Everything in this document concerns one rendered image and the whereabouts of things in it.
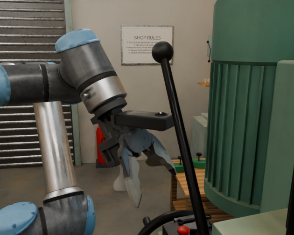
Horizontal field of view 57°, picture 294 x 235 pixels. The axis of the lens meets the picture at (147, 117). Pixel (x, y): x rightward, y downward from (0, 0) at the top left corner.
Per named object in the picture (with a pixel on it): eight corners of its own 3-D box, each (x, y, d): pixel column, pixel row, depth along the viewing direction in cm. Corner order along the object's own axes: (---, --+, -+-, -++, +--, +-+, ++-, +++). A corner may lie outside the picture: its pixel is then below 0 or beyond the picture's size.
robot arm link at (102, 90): (126, 73, 58) (94, 78, 50) (136, 93, 58) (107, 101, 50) (101, 93, 63) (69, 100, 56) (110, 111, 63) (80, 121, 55)
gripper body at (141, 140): (130, 159, 62) (107, 112, 63) (158, 145, 57) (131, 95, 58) (108, 172, 56) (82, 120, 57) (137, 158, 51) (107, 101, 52)
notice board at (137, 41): (172, 64, 338) (173, 25, 327) (172, 64, 337) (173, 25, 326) (121, 65, 329) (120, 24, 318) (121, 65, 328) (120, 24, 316)
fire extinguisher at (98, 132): (110, 161, 357) (108, 117, 342) (110, 167, 339) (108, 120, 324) (96, 162, 354) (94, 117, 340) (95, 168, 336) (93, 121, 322)
